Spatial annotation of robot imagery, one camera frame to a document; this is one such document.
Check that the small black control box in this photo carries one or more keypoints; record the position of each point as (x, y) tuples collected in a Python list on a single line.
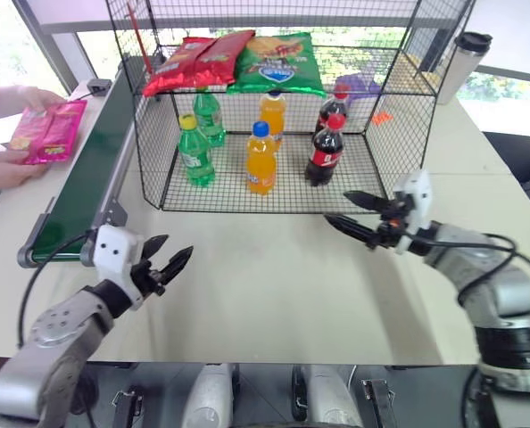
[(99, 85)]

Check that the purple snack bag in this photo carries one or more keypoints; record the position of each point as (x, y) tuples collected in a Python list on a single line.
[(356, 87)]

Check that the green soda bottle yellow cap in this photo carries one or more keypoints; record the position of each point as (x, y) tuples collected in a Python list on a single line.
[(194, 153)]

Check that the person's left hand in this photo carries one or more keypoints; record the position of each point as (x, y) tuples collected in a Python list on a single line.
[(19, 101)]

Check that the pink snack bag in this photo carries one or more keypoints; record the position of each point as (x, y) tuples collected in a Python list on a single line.
[(62, 129), (26, 134)]

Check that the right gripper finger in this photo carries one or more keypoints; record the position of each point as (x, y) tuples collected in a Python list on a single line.
[(354, 227), (370, 201)]

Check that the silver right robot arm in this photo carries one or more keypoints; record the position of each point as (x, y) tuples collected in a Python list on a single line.
[(492, 285)]

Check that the small orange tag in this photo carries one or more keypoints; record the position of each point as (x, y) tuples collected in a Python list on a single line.
[(382, 117)]

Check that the red chips bag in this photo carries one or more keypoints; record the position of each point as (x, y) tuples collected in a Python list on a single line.
[(220, 58), (171, 71)]

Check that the person's right hand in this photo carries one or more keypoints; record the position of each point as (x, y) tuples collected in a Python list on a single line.
[(4, 171)]

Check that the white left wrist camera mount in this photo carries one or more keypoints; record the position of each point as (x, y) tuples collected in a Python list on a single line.
[(113, 249)]

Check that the silver rounded robot leg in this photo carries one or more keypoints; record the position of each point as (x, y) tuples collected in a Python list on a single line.
[(325, 397), (209, 397)]

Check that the cola bottle red cap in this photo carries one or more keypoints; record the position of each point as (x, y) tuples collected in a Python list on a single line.
[(325, 151), (334, 107)]

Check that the red rod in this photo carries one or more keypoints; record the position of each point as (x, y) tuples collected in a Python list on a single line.
[(140, 35)]

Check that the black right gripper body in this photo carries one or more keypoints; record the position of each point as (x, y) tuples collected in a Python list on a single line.
[(394, 225)]

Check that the black furniture piece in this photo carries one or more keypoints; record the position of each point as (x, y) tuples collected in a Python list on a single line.
[(515, 156)]

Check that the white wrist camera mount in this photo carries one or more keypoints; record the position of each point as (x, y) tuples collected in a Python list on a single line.
[(414, 196), (113, 249)]

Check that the green chips bag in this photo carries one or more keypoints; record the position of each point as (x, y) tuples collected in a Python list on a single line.
[(276, 62)]

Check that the green conveyor belt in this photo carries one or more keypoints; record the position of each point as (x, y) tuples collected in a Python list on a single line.
[(91, 160)]

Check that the black metal bracket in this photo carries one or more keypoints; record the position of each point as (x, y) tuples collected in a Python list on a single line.
[(377, 401), (126, 408)]

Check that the orange soda bottle blue cap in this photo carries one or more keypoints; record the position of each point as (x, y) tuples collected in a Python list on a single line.
[(260, 162), (272, 111)]

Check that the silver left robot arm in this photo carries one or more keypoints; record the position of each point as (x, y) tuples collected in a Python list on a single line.
[(64, 330)]

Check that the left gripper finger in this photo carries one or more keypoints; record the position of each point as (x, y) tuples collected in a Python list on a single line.
[(178, 264), (155, 247)]

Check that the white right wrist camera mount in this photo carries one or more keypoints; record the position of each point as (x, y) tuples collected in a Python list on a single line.
[(414, 196)]

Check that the white tumbler black lid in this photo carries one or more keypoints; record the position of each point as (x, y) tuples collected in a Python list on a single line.
[(459, 71)]

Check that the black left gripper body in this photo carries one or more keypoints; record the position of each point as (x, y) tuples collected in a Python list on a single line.
[(149, 277)]

